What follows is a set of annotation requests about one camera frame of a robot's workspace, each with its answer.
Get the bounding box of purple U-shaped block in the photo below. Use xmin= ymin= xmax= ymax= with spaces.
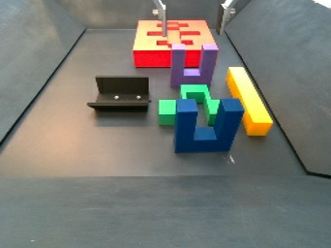
xmin=171 ymin=44 xmax=219 ymax=88

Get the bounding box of black angle bracket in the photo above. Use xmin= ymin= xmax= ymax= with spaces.
xmin=87 ymin=76 xmax=149 ymax=110

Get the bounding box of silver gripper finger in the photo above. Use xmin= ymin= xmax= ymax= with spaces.
xmin=219 ymin=0 xmax=236 ymax=34
xmin=152 ymin=0 xmax=167 ymax=37

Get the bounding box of yellow long bar block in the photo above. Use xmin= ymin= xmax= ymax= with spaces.
xmin=227 ymin=67 xmax=272 ymax=137

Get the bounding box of red slotted board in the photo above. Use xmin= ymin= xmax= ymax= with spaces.
xmin=132 ymin=19 xmax=220 ymax=69

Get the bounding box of blue U-shaped block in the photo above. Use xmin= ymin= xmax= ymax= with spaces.
xmin=173 ymin=99 xmax=244 ymax=153

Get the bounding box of green S-shaped block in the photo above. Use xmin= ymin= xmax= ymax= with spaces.
xmin=157 ymin=84 xmax=220 ymax=126

